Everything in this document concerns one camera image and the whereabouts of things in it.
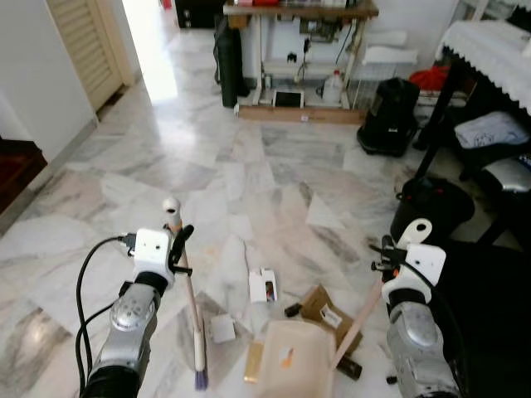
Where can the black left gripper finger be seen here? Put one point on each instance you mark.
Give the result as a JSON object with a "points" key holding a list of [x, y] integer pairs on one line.
{"points": [[172, 236], [187, 240]]}

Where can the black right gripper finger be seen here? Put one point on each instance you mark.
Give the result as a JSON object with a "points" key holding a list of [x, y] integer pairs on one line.
{"points": [[383, 249], [387, 242]]}

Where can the beige broom with white knob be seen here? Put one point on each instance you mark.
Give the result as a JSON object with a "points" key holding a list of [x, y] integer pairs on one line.
{"points": [[199, 348]]}

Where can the gold box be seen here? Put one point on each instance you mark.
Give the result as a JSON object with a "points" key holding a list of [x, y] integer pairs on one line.
{"points": [[253, 362]]}

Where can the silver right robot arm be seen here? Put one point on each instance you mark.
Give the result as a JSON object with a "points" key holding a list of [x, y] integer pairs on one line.
{"points": [[419, 340]]}

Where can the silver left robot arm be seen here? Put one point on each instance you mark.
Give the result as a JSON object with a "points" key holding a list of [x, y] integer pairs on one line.
{"points": [[133, 323]]}

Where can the black round bin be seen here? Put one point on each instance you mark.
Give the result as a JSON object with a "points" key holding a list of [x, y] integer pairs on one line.
{"points": [[431, 209]]}

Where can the brown cardboard piece with label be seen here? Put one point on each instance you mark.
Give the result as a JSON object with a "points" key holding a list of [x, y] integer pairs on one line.
{"points": [[328, 311]]}

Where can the white box with dark print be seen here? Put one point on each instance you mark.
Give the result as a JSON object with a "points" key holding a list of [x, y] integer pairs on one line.
{"points": [[263, 286]]}

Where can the small black litter piece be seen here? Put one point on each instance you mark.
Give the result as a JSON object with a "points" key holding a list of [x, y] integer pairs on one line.
{"points": [[293, 311]]}

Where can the dark brown litter block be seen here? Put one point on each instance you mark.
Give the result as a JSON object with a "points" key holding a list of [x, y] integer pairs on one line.
{"points": [[349, 368]]}

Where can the tiny black litter bit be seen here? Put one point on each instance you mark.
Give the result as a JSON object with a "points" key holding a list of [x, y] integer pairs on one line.
{"points": [[392, 380]]}

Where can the black canister vacuum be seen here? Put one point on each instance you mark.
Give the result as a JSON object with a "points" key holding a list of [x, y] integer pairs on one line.
{"points": [[388, 116]]}

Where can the grey bag with blue print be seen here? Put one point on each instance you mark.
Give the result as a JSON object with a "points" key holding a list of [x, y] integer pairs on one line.
{"points": [[508, 174]]}

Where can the white patterned cloth bundle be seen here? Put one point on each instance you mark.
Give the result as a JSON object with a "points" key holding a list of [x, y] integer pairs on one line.
{"points": [[492, 130]]}

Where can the wooden shelf unit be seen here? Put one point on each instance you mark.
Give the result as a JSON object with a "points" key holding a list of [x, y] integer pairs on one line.
{"points": [[299, 114]]}

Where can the white plastic jug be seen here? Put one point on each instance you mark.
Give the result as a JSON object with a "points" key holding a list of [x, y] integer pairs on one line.
{"points": [[333, 88]]}

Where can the red cloth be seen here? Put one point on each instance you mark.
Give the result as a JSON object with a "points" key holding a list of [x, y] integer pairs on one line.
{"points": [[429, 78]]}

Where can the dark wooden staircase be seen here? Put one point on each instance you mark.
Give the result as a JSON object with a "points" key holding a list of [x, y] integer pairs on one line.
{"points": [[17, 170]]}

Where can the white-framed tablet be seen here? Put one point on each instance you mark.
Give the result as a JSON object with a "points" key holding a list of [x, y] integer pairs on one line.
{"points": [[287, 99]]}

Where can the tall black cylinder appliance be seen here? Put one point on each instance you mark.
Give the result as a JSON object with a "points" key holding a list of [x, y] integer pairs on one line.
{"points": [[230, 62]]}

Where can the stacked white boards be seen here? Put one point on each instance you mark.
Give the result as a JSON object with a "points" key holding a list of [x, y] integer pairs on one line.
{"points": [[390, 48]]}

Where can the louvered wooden door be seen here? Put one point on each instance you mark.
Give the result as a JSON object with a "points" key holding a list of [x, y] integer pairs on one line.
{"points": [[87, 50]]}

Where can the table with white lace cloth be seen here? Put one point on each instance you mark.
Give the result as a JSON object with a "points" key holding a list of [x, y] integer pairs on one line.
{"points": [[489, 54]]}

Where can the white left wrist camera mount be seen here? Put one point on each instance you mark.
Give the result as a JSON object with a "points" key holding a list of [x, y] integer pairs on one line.
{"points": [[152, 249]]}

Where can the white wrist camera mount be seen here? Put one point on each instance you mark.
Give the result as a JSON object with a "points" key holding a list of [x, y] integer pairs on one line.
{"points": [[425, 265], [152, 249]]}

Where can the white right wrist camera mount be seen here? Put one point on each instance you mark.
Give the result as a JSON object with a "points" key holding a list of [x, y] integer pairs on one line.
{"points": [[425, 265]]}

